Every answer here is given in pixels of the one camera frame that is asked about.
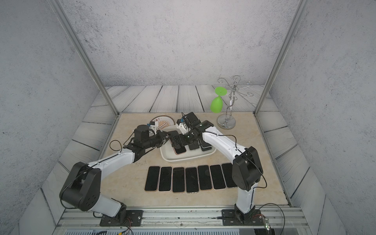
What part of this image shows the phone with pink case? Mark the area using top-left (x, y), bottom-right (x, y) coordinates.
top-left (198, 165), bottom-right (212, 191)

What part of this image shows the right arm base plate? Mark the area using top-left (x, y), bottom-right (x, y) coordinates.
top-left (218, 209), bottom-right (264, 226)

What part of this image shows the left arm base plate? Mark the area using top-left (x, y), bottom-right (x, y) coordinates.
top-left (99, 210), bottom-right (143, 227)

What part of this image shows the aluminium frame post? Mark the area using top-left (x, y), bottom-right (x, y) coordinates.
top-left (48, 0), bottom-right (120, 117)
top-left (254, 0), bottom-right (309, 117)

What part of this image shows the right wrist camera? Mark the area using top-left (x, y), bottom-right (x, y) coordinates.
top-left (176, 112), bottom-right (201, 134)

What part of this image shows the white storage tray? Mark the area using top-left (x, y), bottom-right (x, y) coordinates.
top-left (160, 126), bottom-right (216, 162)

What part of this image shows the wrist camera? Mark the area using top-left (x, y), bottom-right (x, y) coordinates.
top-left (176, 112), bottom-right (201, 134)
top-left (134, 123), bottom-right (155, 144)

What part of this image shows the phone dark case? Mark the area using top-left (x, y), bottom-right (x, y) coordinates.
top-left (200, 141), bottom-right (212, 152)
top-left (158, 166), bottom-right (172, 192)
top-left (210, 164), bottom-right (226, 190)

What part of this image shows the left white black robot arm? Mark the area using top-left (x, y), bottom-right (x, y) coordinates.
top-left (59, 130), bottom-right (171, 223)

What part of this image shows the left aluminium frame post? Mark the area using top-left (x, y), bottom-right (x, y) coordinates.
top-left (48, 0), bottom-right (120, 117)

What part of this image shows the green plastic wine glass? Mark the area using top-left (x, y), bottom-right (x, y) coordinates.
top-left (210, 87), bottom-right (227, 113)

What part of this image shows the aluminium front rail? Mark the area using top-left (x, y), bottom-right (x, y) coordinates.
top-left (53, 206), bottom-right (311, 235)

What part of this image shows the phone white case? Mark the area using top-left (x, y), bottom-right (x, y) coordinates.
top-left (173, 145), bottom-right (187, 155)
top-left (188, 140), bottom-right (199, 151)

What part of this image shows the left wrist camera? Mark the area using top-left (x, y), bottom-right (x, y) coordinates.
top-left (134, 123), bottom-right (155, 144)

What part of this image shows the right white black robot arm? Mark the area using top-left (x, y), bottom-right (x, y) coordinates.
top-left (176, 119), bottom-right (263, 220)

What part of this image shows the silver wire glass rack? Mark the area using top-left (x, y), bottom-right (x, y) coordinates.
top-left (217, 75), bottom-right (254, 130)

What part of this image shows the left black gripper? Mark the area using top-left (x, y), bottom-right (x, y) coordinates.
top-left (141, 130), bottom-right (173, 150)

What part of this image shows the round plate with red rim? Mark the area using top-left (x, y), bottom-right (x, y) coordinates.
top-left (151, 115), bottom-right (175, 131)

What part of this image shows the right aluminium frame post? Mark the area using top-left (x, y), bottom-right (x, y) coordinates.
top-left (254, 0), bottom-right (309, 117)

